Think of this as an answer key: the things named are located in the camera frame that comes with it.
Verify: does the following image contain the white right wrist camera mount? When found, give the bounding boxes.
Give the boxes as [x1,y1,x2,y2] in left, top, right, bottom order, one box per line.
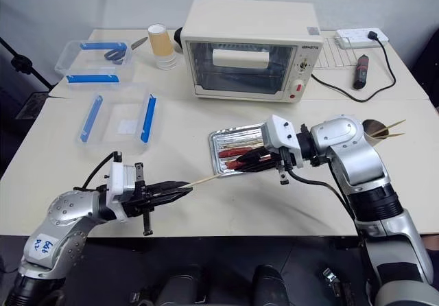
[263,115,305,169]

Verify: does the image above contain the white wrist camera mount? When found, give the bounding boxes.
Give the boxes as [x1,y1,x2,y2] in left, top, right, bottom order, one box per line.
[263,115,305,169]
[105,163,130,223]

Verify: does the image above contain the black tripod stand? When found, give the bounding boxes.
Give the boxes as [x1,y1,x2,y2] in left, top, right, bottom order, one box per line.
[0,36,58,91]

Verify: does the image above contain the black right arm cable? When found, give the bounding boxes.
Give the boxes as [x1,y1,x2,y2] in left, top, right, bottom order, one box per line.
[286,167,359,225]

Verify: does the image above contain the red sausage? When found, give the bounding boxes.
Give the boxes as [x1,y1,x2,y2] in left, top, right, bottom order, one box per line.
[224,155,276,171]
[219,148,248,159]

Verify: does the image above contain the grey knife blade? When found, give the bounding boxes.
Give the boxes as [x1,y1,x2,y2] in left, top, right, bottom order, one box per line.
[130,36,150,50]

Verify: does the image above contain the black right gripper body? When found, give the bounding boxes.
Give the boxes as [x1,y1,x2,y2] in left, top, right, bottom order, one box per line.
[269,146,292,186]

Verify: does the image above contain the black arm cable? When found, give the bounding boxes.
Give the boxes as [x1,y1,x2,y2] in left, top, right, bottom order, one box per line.
[286,167,359,225]
[71,150,123,192]

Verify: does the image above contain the cream toaster oven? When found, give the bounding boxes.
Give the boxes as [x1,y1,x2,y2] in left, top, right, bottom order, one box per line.
[180,0,324,106]

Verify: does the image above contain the clear container with blue clips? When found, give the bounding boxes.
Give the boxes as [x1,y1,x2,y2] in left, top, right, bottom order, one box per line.
[75,82,163,155]
[54,38,135,86]

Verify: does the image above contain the dark rounded shape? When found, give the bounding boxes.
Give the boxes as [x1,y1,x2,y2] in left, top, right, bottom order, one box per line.
[251,264,286,306]
[160,272,204,306]

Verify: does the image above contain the dark blue scissors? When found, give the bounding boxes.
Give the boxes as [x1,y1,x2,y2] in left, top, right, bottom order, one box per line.
[104,47,126,64]

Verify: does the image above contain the metal buckle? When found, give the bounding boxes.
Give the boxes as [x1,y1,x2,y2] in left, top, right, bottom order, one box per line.
[321,267,344,294]

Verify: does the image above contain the clear plastic cup stack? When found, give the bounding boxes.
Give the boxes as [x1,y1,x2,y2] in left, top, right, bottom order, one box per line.
[155,53,179,71]

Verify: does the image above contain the metal wire rack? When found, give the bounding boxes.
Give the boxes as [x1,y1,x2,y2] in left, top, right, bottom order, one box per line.
[313,36,361,70]

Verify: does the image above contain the silver foil tray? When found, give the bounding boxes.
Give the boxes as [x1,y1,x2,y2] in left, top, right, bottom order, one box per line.
[207,122,279,177]

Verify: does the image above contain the white power strip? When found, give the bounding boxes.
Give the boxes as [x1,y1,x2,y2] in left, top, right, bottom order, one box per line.
[333,27,390,49]

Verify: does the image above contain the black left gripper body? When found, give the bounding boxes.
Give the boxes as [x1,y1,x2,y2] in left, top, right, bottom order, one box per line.
[119,161,156,237]

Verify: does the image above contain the black and red lighter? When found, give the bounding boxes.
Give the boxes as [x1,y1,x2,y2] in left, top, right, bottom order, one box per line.
[353,54,370,91]

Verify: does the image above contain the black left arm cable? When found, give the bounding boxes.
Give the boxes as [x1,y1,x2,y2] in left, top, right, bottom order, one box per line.
[71,150,123,192]

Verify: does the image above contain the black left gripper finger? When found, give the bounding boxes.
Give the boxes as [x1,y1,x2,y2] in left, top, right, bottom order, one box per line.
[152,180,189,196]
[152,187,194,207]

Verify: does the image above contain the brown paper cup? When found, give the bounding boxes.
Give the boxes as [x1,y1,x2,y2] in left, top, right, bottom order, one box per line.
[147,23,174,58]

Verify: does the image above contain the metal skewer cup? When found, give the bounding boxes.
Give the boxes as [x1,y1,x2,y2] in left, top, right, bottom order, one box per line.
[362,118,392,146]

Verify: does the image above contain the black power cable with plug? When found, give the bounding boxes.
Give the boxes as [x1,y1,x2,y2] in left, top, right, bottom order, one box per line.
[309,30,398,103]

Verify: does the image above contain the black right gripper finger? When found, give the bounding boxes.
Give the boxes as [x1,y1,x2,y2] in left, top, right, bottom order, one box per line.
[238,147,274,163]
[234,159,276,174]

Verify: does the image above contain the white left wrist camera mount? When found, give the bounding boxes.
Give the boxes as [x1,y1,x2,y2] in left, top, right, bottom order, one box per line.
[105,163,130,223]

